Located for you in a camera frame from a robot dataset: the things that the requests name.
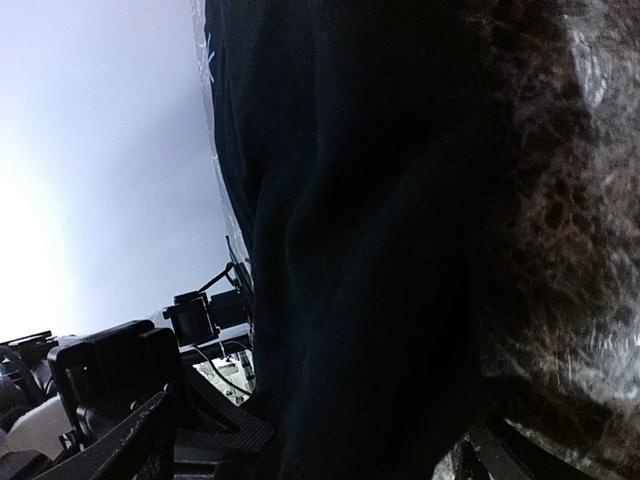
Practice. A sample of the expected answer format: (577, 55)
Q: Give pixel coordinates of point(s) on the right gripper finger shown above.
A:
(507, 454)

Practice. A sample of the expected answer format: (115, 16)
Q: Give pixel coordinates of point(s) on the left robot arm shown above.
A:
(36, 434)

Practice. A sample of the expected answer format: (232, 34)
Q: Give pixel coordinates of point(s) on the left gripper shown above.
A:
(102, 378)

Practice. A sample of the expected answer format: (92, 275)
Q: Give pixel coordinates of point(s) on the black t-shirt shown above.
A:
(351, 137)

